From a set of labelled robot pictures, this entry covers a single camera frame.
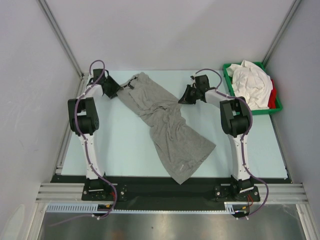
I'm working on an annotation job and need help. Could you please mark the left aluminium corner post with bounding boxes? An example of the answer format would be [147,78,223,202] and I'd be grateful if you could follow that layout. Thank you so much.
[36,0,84,78]

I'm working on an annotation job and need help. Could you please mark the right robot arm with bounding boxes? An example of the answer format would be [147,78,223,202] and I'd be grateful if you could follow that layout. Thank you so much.
[178,84,254,201]

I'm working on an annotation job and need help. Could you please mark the white cable duct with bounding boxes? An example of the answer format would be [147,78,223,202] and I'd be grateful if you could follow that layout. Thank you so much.
[46,202,249,215]

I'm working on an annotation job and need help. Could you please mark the grey t-shirt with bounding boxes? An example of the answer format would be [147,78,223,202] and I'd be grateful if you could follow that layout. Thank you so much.
[117,72,216,185]

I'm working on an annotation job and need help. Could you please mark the white t-shirt in bin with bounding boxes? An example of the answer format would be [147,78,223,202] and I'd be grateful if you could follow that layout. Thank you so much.
[226,60,273,111]

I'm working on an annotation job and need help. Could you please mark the aluminium corner post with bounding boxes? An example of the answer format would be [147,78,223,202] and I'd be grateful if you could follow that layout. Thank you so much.
[262,0,304,68]
[36,0,84,78]

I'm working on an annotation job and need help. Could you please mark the right aluminium corner post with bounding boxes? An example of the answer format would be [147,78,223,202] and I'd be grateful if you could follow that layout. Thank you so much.
[262,0,304,68]

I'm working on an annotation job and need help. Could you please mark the aluminium front rail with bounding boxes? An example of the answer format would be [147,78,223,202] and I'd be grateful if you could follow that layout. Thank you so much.
[36,183,309,204]

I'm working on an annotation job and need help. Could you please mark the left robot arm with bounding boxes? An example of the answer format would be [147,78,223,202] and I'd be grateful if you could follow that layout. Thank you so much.
[67,75,121,201]

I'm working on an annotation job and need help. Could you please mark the red t-shirt in bin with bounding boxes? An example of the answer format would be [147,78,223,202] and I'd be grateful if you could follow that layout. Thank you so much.
[268,79,277,109]

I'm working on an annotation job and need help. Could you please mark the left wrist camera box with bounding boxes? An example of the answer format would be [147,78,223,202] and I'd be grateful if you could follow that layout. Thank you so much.
[89,68,109,85]

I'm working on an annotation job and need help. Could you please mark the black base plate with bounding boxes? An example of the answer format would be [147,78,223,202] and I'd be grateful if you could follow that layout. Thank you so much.
[51,175,262,211]

